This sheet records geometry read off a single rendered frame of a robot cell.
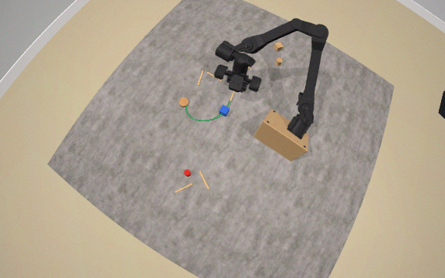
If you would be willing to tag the small tan wooden cylinder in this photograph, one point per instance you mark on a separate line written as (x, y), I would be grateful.
(278, 62)

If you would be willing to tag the blue block with hole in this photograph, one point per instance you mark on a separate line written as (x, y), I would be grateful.
(224, 110)

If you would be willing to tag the round wooden button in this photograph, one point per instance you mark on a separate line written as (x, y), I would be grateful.
(183, 102)

